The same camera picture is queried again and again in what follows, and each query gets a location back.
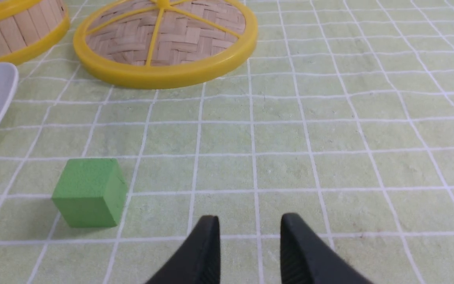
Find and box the green foam cube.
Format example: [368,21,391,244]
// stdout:
[52,158,128,228]

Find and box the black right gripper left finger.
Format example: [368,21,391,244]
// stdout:
[147,215,221,284]

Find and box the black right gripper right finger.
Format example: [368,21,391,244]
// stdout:
[280,213,372,284]

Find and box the green checkered tablecloth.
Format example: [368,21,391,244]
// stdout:
[0,0,454,284]

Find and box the woven bamboo steamer lid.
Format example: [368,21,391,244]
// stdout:
[73,0,258,89]

